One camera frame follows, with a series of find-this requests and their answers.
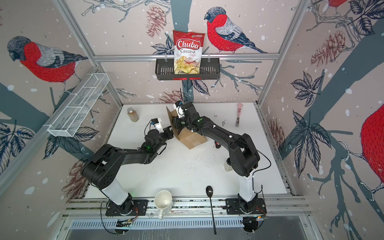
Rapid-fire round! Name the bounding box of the black wire wall basket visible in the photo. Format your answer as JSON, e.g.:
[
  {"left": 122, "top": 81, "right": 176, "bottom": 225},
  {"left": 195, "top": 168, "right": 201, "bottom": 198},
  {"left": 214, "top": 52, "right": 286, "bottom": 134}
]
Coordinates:
[{"left": 155, "top": 57, "right": 221, "bottom": 81}]

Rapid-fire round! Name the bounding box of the brown spice jar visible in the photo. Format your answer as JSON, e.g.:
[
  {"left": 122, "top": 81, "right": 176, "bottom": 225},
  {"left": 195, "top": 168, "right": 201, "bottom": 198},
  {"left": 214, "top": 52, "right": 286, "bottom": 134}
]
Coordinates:
[{"left": 127, "top": 108, "right": 140, "bottom": 122}]

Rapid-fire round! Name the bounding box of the cream ceramic mug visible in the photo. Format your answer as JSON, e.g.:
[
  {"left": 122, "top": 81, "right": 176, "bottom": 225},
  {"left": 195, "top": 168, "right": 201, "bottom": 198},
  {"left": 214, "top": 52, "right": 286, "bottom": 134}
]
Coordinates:
[{"left": 155, "top": 190, "right": 173, "bottom": 220}]

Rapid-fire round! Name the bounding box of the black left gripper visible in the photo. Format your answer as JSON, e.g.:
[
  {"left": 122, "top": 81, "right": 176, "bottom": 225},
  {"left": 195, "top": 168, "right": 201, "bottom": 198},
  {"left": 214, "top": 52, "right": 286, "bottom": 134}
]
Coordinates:
[{"left": 153, "top": 124, "right": 175, "bottom": 153}]

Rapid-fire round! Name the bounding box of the black long spoon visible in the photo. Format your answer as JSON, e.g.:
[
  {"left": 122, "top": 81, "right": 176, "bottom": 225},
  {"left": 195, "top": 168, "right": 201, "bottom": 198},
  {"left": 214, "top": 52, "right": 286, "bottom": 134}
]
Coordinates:
[{"left": 206, "top": 186, "right": 217, "bottom": 236}]

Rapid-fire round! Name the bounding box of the aluminium front rail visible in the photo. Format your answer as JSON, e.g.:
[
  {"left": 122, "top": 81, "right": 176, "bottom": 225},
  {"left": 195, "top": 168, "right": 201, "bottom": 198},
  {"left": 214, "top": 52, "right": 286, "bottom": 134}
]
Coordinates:
[{"left": 61, "top": 194, "right": 312, "bottom": 219}]

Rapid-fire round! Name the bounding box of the Chuba cassava chips bag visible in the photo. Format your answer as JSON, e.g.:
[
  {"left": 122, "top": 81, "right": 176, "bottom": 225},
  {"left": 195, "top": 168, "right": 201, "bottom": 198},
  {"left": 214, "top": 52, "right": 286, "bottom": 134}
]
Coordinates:
[{"left": 173, "top": 31, "right": 205, "bottom": 74}]

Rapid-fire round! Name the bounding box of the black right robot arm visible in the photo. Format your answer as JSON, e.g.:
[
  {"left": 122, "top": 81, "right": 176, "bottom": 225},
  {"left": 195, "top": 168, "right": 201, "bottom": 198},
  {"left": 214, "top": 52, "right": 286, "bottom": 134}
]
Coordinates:
[{"left": 174, "top": 101, "right": 260, "bottom": 203}]

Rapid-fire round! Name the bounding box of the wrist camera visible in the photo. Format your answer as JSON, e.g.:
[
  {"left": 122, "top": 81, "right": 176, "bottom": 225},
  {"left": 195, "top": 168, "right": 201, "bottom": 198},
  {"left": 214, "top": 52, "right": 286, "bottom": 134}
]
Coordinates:
[
  {"left": 174, "top": 101, "right": 185, "bottom": 119},
  {"left": 151, "top": 118, "right": 164, "bottom": 133}
]

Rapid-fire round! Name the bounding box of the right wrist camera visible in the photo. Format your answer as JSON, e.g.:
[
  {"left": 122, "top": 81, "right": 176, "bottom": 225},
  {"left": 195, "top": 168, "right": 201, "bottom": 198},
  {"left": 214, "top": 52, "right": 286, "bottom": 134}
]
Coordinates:
[{"left": 174, "top": 101, "right": 185, "bottom": 119}]

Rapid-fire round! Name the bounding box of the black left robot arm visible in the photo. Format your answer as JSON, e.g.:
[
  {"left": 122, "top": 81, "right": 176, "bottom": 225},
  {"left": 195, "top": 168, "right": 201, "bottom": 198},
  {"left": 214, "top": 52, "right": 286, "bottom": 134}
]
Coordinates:
[{"left": 81, "top": 126, "right": 174, "bottom": 211}]

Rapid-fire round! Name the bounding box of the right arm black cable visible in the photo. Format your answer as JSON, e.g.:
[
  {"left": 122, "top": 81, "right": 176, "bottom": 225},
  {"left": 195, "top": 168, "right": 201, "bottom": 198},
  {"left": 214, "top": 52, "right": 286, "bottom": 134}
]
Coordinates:
[{"left": 251, "top": 146, "right": 272, "bottom": 196}]

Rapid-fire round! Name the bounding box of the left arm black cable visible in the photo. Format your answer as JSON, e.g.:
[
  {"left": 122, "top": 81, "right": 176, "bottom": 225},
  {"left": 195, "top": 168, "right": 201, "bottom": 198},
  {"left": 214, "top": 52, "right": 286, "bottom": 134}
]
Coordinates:
[{"left": 99, "top": 200, "right": 140, "bottom": 236}]

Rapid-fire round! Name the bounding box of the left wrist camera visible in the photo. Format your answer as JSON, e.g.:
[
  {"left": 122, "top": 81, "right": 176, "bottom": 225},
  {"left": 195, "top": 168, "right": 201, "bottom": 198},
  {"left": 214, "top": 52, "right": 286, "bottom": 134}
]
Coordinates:
[{"left": 151, "top": 118, "right": 164, "bottom": 133}]

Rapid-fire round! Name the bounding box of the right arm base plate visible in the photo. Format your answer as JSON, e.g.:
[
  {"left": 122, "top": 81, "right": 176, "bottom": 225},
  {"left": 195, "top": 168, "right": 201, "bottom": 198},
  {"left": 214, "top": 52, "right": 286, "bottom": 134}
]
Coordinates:
[{"left": 223, "top": 196, "right": 267, "bottom": 216}]

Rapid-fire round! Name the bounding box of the red black utility knife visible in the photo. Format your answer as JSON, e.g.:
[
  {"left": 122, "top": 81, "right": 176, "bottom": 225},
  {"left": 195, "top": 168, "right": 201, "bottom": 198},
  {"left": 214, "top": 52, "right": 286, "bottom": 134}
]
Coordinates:
[{"left": 215, "top": 142, "right": 222, "bottom": 149}]

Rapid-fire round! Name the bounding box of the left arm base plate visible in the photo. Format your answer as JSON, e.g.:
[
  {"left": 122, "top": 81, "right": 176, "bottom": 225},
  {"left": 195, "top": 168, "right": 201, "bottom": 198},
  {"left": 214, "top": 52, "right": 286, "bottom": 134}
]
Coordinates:
[{"left": 106, "top": 199, "right": 149, "bottom": 217}]

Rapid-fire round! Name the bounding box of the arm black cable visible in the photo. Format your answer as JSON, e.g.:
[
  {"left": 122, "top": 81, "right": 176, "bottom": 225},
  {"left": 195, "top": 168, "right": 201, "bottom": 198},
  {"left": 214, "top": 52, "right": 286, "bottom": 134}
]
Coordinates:
[
  {"left": 99, "top": 200, "right": 140, "bottom": 236},
  {"left": 251, "top": 146, "right": 272, "bottom": 196}
]

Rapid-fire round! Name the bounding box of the white wire mesh shelf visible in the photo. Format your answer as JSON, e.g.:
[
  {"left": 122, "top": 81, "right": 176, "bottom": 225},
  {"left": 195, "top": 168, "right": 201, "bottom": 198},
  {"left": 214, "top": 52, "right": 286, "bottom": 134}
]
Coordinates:
[{"left": 48, "top": 73, "right": 110, "bottom": 137}]

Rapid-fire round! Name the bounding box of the brown cardboard express box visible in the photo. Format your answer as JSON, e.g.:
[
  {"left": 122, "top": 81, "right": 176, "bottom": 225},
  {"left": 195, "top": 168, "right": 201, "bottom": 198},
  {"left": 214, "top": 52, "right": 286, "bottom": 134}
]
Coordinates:
[{"left": 167, "top": 108, "right": 207, "bottom": 150}]

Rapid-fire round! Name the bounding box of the black lid glass jar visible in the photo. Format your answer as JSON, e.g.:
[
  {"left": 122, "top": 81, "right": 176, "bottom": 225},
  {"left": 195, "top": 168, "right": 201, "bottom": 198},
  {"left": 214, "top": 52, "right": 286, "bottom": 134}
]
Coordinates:
[{"left": 224, "top": 158, "right": 233, "bottom": 172}]

